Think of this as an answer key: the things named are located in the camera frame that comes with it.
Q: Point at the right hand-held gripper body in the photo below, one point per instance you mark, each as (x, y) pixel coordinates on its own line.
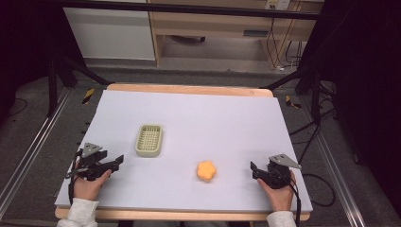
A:
(279, 171)

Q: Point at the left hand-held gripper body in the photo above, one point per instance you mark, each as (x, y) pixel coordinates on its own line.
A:
(90, 159)

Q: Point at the person's right hand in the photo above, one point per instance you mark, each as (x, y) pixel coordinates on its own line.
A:
(280, 197)

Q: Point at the person's left hand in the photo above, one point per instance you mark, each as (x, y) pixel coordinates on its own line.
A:
(88, 187)

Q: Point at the beige slotted soap dish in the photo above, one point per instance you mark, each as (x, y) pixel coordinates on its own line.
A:
(149, 141)

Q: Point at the orange flower-shaped soap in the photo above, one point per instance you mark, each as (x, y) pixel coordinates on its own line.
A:
(206, 171)

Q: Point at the yellow black floor tape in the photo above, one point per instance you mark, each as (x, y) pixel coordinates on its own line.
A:
(88, 96)
(292, 102)

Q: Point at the white foam mat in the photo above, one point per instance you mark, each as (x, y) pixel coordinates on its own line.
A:
(195, 126)

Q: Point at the black metal stand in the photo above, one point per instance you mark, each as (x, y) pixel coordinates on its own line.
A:
(53, 85)
(312, 85)

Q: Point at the wooden table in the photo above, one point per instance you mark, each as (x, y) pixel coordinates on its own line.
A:
(189, 89)

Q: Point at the white cabinet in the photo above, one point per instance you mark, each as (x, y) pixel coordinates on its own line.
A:
(110, 34)

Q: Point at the wooden desk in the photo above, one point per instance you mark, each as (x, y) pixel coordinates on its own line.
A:
(220, 25)

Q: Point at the white power strip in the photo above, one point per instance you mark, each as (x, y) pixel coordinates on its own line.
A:
(278, 4)

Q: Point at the metal floor rail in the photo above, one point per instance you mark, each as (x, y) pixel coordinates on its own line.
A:
(339, 176)
(31, 148)

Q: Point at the black metal frame bar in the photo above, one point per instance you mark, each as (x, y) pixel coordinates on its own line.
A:
(189, 8)

